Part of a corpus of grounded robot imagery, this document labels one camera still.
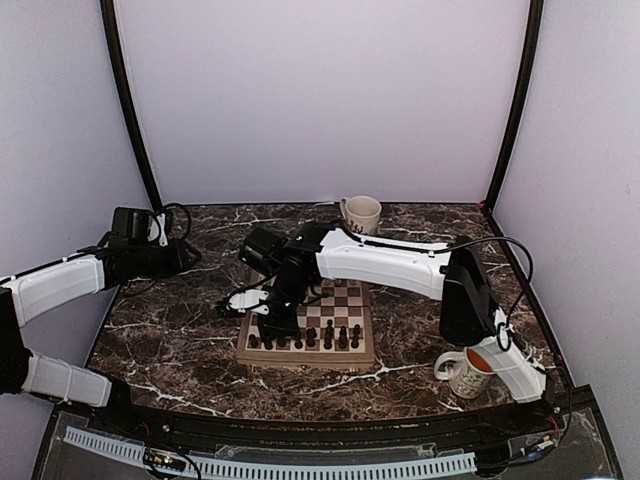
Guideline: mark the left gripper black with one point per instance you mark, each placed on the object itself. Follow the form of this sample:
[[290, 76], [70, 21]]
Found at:
[[179, 260]]

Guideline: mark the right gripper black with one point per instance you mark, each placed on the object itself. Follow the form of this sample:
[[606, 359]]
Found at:
[[284, 327]]

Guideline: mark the wooden chess board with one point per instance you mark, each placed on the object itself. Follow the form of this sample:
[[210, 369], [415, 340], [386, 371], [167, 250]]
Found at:
[[346, 303]]

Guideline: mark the dark piece bishop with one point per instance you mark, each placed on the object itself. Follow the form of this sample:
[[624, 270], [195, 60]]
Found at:
[[329, 330]]

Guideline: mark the dark tall piece back row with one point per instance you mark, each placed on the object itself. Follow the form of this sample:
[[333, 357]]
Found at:
[[343, 339]]

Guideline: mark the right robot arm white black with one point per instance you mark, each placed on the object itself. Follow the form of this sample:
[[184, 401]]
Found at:
[[450, 274]]

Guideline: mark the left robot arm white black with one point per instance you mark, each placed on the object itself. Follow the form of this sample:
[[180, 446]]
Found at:
[[30, 294]]

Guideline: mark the seashell pattern mug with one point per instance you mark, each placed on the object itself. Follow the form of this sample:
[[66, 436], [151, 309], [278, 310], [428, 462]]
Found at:
[[361, 214]]

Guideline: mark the white mug yellow inside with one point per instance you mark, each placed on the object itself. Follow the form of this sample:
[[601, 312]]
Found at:
[[466, 372]]

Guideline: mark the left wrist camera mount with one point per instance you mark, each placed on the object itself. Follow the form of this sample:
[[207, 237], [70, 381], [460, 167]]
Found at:
[[159, 229]]

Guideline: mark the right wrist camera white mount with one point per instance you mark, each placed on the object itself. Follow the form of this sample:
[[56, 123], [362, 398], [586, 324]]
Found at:
[[253, 300]]

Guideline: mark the white cable duct strip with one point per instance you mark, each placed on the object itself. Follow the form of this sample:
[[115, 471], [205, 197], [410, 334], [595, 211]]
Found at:
[[246, 463]]

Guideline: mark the left black frame post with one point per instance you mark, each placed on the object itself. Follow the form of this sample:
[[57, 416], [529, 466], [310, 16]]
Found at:
[[119, 71]]

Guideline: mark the black frame post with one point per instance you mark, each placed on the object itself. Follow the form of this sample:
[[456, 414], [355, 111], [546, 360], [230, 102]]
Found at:
[[526, 65], [119, 71]]

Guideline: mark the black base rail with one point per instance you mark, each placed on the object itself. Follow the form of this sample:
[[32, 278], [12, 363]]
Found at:
[[572, 415]]

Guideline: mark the right black frame post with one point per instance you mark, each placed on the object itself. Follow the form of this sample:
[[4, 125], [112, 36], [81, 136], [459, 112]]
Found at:
[[526, 65]]

